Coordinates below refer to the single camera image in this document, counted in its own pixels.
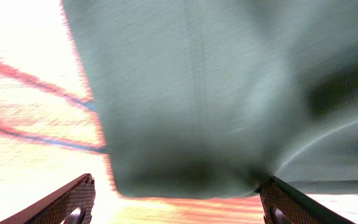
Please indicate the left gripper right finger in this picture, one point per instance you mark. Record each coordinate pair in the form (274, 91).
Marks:
(283, 204)

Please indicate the green cloth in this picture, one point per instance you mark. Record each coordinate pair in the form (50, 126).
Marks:
(204, 99)

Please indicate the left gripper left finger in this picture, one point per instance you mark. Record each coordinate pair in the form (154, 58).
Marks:
(72, 203)

